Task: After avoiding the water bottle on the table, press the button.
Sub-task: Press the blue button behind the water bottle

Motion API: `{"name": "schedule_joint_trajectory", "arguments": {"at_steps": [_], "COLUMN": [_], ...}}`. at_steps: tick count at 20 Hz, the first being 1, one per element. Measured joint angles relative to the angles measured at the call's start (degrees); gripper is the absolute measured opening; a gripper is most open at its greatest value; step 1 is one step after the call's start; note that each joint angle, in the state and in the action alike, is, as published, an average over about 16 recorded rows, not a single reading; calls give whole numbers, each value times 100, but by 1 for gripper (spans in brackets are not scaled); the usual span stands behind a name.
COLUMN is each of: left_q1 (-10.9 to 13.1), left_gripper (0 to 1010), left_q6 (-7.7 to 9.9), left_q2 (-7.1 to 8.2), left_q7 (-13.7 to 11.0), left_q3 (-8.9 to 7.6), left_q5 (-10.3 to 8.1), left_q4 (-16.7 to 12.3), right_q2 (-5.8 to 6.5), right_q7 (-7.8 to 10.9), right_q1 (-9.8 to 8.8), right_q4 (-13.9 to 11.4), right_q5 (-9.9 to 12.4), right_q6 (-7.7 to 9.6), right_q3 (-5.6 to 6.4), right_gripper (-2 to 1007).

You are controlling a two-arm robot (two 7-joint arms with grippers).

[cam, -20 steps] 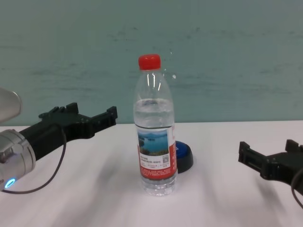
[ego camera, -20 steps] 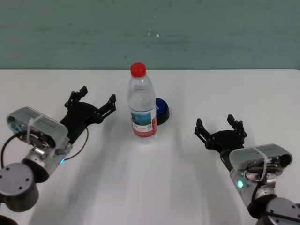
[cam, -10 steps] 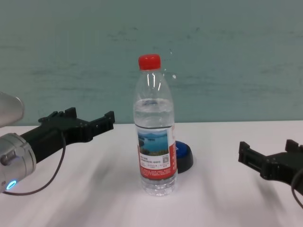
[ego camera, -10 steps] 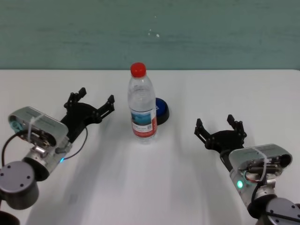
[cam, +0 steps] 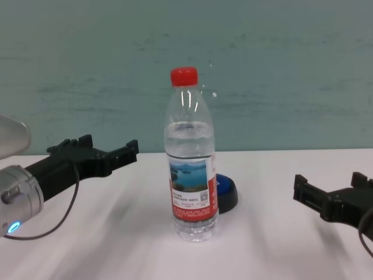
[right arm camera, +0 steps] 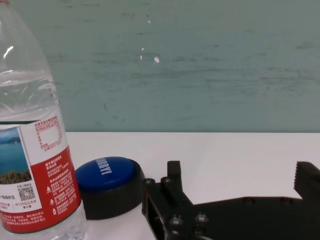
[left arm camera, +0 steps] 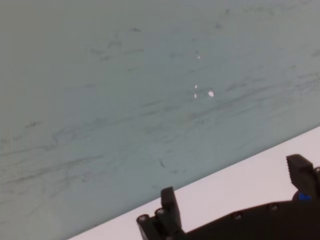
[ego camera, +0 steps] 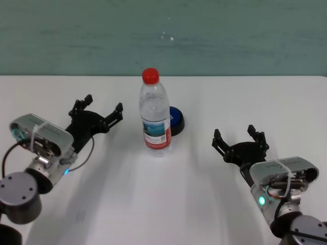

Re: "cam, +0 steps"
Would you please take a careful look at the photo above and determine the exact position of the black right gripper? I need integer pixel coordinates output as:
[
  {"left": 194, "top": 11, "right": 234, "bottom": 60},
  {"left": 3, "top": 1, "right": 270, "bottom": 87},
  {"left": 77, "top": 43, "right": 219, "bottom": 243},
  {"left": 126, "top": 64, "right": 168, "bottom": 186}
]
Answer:
[{"left": 293, "top": 171, "right": 373, "bottom": 235}]

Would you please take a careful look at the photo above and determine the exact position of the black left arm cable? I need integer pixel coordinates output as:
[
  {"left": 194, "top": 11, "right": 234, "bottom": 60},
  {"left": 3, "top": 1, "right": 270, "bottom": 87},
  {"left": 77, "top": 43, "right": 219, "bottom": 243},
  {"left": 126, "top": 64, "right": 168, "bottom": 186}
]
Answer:
[{"left": 3, "top": 164, "right": 80, "bottom": 242}]

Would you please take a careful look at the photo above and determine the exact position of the blue push button black base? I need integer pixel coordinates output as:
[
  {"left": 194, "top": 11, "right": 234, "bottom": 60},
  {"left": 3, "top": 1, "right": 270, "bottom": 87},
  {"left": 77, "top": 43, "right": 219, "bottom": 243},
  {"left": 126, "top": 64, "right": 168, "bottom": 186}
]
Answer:
[{"left": 214, "top": 174, "right": 240, "bottom": 216}]

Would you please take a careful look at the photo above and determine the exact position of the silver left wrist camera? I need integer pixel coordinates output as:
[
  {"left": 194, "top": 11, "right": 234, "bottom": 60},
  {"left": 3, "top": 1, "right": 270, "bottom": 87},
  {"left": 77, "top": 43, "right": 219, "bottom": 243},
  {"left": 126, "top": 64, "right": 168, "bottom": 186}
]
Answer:
[{"left": 0, "top": 113, "right": 32, "bottom": 160}]

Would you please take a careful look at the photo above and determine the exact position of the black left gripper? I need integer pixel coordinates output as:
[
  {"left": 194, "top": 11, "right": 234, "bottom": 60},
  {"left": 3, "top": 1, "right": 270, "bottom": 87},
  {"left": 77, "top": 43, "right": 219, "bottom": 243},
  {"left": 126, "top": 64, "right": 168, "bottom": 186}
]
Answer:
[{"left": 24, "top": 134, "right": 139, "bottom": 202}]

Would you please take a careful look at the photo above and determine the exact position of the clear water bottle red cap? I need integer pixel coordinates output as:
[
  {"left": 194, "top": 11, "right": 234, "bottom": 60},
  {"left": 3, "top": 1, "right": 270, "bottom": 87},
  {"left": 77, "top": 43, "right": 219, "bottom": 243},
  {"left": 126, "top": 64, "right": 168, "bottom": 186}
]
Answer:
[{"left": 164, "top": 66, "right": 220, "bottom": 244}]

